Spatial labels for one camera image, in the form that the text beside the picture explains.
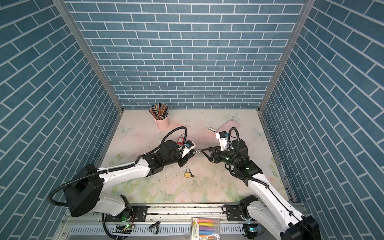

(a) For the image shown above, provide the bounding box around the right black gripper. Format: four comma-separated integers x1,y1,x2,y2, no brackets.
202,145,240,168

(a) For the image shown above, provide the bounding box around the large brass padlock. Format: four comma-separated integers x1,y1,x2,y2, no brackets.
184,169,195,178

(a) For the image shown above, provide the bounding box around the red padlock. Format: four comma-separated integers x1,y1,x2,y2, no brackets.
177,134,185,146

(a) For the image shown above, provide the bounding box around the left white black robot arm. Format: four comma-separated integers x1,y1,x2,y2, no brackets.
47,126,196,217

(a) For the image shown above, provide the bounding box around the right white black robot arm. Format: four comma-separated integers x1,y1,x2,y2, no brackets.
202,127,321,240

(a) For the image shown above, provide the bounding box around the white small device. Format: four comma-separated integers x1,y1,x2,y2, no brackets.
207,127,216,134

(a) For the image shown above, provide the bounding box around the pink case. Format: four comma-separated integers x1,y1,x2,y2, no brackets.
216,120,241,133

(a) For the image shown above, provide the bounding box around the pink pencil cup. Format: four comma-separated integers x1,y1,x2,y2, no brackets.
155,117,170,131

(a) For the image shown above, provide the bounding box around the coloured pencils bundle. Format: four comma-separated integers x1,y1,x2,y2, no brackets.
149,103,169,120

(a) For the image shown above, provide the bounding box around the black metal clip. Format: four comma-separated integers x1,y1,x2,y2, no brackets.
149,221,161,236

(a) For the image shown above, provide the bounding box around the marker pack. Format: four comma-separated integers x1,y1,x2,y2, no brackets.
190,217,221,240

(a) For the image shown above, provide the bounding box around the left circuit board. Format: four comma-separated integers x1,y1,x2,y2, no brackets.
113,225,133,235

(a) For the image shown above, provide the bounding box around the circuit board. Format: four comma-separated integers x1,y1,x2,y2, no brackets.
242,224,261,240
113,225,133,235

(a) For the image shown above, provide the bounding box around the right circuit board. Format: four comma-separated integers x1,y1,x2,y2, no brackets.
242,224,261,240

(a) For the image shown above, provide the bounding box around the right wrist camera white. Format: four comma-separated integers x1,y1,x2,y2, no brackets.
215,131,228,152

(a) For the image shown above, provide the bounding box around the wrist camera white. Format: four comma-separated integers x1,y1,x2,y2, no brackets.
182,140,196,158
215,131,228,152

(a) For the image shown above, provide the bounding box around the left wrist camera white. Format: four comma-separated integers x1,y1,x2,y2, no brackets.
182,140,196,158

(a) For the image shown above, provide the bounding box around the aluminium front rail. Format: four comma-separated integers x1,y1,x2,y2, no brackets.
54,204,265,240

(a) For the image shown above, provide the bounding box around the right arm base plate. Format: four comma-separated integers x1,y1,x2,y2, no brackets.
222,204,267,223

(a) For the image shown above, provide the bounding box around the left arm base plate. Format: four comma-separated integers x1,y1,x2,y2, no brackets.
104,205,148,223

